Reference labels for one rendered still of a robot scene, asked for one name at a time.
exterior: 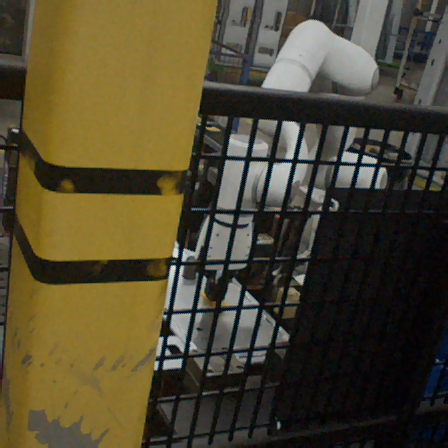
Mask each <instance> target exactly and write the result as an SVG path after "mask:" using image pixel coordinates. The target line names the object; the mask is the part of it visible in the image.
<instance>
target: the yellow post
mask: <svg viewBox="0 0 448 448"><path fill-rule="evenodd" d="M217 5H218V0H35V1H34V9H33V17H32V26H31V35H30V44H29V54H28V65H27V76H26V88H25V100H24V112H23V124H22V137H21V150H20V156H19V162H18V175H17V188H16V201H15V213H14V226H13V239H12V252H11V264H10V278H9V290H8V303H7V315H6V328H5V337H6V341H5V354H4V366H3V379H2V391H1V405H0V448H140V446H141V441H142V435H143V429H144V422H145V417H146V411H147V405H148V399H149V393H150V388H151V382H152V376H153V370H154V365H155V359H156V353H157V346H158V341H159V335H160V329H161V323H162V317H163V312H164V306H165V299H166V293H167V288H168V282H169V276H170V270H171V265H172V258H174V252H175V246H176V240H177V235H178V229H179V222H180V216H181V211H182V205H183V199H184V193H185V186H186V181H187V175H188V169H189V163H190V158H191V151H192V145H193V139H194V134H195V128H196V122H197V116H198V110H199V104H200V98H201V92H202V86H203V81H204V75H205V69H206V63H207V58H208V52H210V46H211V39H212V33H213V28H214V22H215V16H216V10H217Z"/></svg>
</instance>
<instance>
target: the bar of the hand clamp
mask: <svg viewBox="0 0 448 448"><path fill-rule="evenodd" d="M287 210H303V206H302V205H294V206H293V207H292V206H291V205H289V206H288V207H287ZM285 219H288V222H287V224H286V228H285V231H284V233H282V236H281V239H280V241H279V244H278V247H277V252H276V256H275V257H292V253H293V249H294V245H295V240H296V236H297V232H298V228H299V223H300V219H301V215H286V216H285ZM289 266H290V262H274V266H273V270H272V273H273V272H274V271H276V270H277V269H278V271H277V273H276V276H275V279H276V277H277V275H279V274H282V273H285V274H288V270H289ZM275 279H274V278H273V276H272V274H271V278H270V280H272V281H273V284H272V285H273V286H275V285H274V283H275Z"/></svg>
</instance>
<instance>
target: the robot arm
mask: <svg viewBox="0 0 448 448"><path fill-rule="evenodd" d="M378 79H379V70H378V66H377V63H376V61H375V60H374V58H373V57H372V56H371V55H370V54H369V53H367V52H366V51H365V50H364V49H362V48H361V47H359V46H357V45H355V44H353V43H351V42H349V41H347V40H345V39H342V38H340V37H338V36H337V35H335V34H334V33H332V32H331V31H330V30H329V29H328V28H327V27H326V26H325V25H324V24H322V23H320V22H318V21H306V22H304V23H301V24H300V25H298V26H297V27H296V28H295V29H294V30H293V31H292V32H291V34H290V35H289V37H288V38H287V40H286V42H285V44H284V46H283V47H282V49H281V51H280V53H279V55H278V57H277V58H276V60H275V62H274V64H273V66H272V68H271V70H270V71H269V73H268V75H267V77H266V79H265V81H264V83H263V85H262V87H267V88H276V89H286V90H296V91H305V92H315V94H324V95H333V96H343V97H344V96H345V97H362V96H365V95H368V94H369V93H370V92H372V90H373V89H374V88H375V87H376V86H377V82H378ZM276 124H277V121H269V120H259V124H258V130H260V131H261V132H263V133H264V134H266V135H268V136H269V137H271V138H272V139H273V138H274V133H275V129H276ZM315 125H316V131H317V139H316V143H315V146H314V147H313V149H312V150H311V152H310V153H309V155H308V151H307V147H306V142H305V139H304V136H303V141H302V145H301V150H300V155H299V159H309V160H314V159H315V155H316V151H317V147H318V142H319V138H320V134H321V129H322V125H319V124H315ZM344 127H345V126H331V125H328V129H327V133H326V137H325V141H324V146H323V150H322V154H321V158H320V160H328V161H336V160H337V156H338V152H339V148H340V144H341V139H342V135H343V131H344ZM299 129H300V128H299V126H298V125H297V123H294V122H283V123H282V128H281V133H280V137H279V142H278V143H279V144H280V145H281V146H282V147H283V150H284V151H285V153H287V156H285V158H289V159H293V156H294V151H295V146H296V142H297V137H298V133H299ZM354 137H355V127H350V130H349V134H348V138H347V143H346V147H345V151H346V150H347V149H348V148H349V147H350V146H351V144H352V142H353V140H354ZM249 139H250V136H246V135H238V134H233V135H231V136H230V141H229V146H228V151H227V155H229V156H245V155H247V149H248V144H249ZM267 151H268V145H267V144H266V143H265V142H264V141H262V140H260V139H258V138H256V139H255V144H254V148H253V154H252V157H266V155H267ZM345 151H344V155H343V158H342V161H348V162H356V161H357V157H358V154H353V153H348V152H345ZM243 165H244V161H226V163H225V168H224V173H223V178H222V184H221V189H220V195H219V200H218V205H217V209H235V205H236V201H237V196H238V190H239V185H240V180H241V175H242V170H243ZM291 165H292V164H289V163H281V164H280V165H274V166H273V170H272V175H271V179H270V184H269V188H268V194H267V198H266V203H265V205H268V206H271V207H275V208H281V205H282V201H284V196H285V192H286V186H287V182H288V178H289V173H290V169H291ZM267 167H268V162H251V164H250V169H249V174H248V179H247V183H246V188H244V194H243V199H242V204H241V209H255V207H256V202H259V203H260V200H261V195H262V191H263V185H264V181H265V176H266V171H267ZM312 168H313V165H310V164H297V168H296V172H295V176H294V181H293V185H292V190H291V195H290V199H289V203H288V206H289V205H290V204H291V203H292V202H293V201H294V199H295V197H296V195H297V193H298V191H299V188H300V185H301V183H302V181H303V179H304V178H305V180H306V182H307V183H308V184H309V180H310V176H311V172H312ZM334 168H335V166H332V165H319V166H318V171H317V175H316V179H315V183H314V187H315V189H318V190H321V191H326V188H327V186H330V184H331V180H332V176H333V172H334ZM354 169H355V167H353V166H340V170H339V174H338V178H337V182H336V187H344V188H350V184H351V180H352V176H353V173H354ZM373 171H374V167H360V171H359V175H358V179H357V182H356V187H355V188H369V187H370V182H371V178H372V175H373ZM386 178H387V174H386V170H385V168H380V169H379V173H378V177H377V180H376V185H375V188H378V189H384V187H385V186H386ZM233 215H234V214H216V216H215V221H214V226H213V232H212V237H211V243H210V248H208V253H207V258H206V259H225V256H226V251H227V246H228V241H229V236H230V231H231V225H232V220H233ZM253 216H254V214H239V218H238V223H237V229H236V234H235V239H234V244H233V248H232V253H231V258H230V259H234V258H248V257H249V252H250V247H251V241H252V223H251V222H252V220H253ZM208 218H210V216H207V218H206V220H205V222H204V224H203V228H202V230H201V233H200V237H199V240H198V244H197V247H196V252H195V259H196V260H198V259H201V256H202V250H203V245H204V240H205V234H206V229H207V223H208ZM223 267H224V265H208V266H205V270H204V275H203V276H204V277H205V278H206V282H205V287H204V294H205V296H206V297H207V298H208V299H210V300H211V302H212V301H213V300H214V298H215V293H218V291H219V286H220V281H221V277H219V278H218V283H216V282H215V281H216V276H217V271H218V270H223ZM246 267H247V264H240V265H229V269H228V274H227V278H226V283H225V288H224V293H223V298H222V300H225V295H226V294H227V290H228V285H229V283H231V282H232V279H233V278H234V277H235V276H236V275H237V274H238V273H241V272H243V271H246Z"/></svg>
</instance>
